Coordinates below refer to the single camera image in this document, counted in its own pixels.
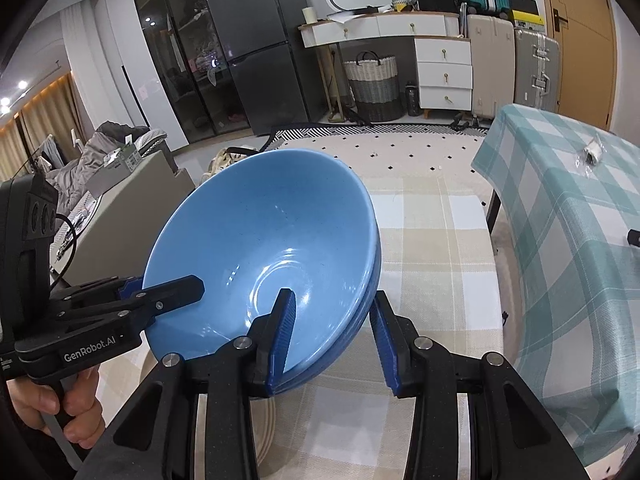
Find dark glass cabinet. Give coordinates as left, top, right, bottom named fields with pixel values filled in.
left=127, top=0, right=251, bottom=146

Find ceiling spotlight row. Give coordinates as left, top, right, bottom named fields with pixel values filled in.
left=0, top=77, right=31, bottom=116

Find beige suitcase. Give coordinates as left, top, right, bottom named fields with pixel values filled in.
left=465, top=12, right=516, bottom=123

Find dark grey refrigerator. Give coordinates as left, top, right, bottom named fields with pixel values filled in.
left=200, top=0, right=326, bottom=136

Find silver suitcase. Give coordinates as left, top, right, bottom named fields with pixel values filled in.
left=514, top=27, right=561, bottom=111

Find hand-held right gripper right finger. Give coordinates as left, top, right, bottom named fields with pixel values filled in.
left=370, top=290, right=593, bottom=480

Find white dresser with drawers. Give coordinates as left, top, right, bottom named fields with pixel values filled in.
left=299, top=10, right=473, bottom=121

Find teal checked tablecloth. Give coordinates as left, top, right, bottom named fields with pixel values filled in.
left=471, top=103, right=640, bottom=433

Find cream printed tote bag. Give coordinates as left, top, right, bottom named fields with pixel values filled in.
left=202, top=145, right=263, bottom=188

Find beige checked tablecloth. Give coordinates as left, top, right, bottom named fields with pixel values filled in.
left=135, top=175, right=506, bottom=480

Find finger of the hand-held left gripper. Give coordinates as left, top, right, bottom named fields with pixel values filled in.
left=50, top=278, right=146, bottom=307
left=52, top=275, right=206, bottom=329

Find beige curtains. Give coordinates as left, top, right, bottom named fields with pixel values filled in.
left=0, top=72, right=76, bottom=171

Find woven laundry basket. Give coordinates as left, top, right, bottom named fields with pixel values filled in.
left=343, top=51, right=405, bottom=122

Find grey duvet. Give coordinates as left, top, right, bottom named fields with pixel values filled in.
left=45, top=120, right=168, bottom=201

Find white sheer curtain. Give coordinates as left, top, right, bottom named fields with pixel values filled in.
left=60, top=0, right=146, bottom=131

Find small white item in bag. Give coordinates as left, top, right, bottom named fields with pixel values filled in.
left=575, top=136, right=606, bottom=176

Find black white patterned rug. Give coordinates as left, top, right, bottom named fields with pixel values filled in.
left=257, top=124, right=493, bottom=181

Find grey cardboard box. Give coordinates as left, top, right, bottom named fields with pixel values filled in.
left=87, top=142, right=143, bottom=196

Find person's left hand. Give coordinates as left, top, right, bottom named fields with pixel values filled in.
left=7, top=365, right=107, bottom=444

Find light blue bowl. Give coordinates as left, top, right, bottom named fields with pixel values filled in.
left=141, top=149, right=378, bottom=368

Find wooden door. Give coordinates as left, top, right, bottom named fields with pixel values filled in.
left=537, top=0, right=618, bottom=131

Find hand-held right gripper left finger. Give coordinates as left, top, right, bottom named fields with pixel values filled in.
left=75, top=287, right=298, bottom=480

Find grey chair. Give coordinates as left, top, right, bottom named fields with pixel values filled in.
left=50, top=150, right=198, bottom=291

